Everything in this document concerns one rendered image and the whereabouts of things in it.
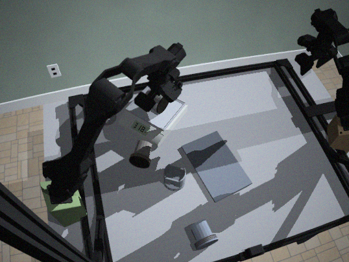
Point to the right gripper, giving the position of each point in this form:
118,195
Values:
318,52

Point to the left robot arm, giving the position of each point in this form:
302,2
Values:
104,100

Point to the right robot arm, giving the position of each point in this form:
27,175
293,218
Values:
327,24

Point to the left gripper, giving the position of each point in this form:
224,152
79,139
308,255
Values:
146,102

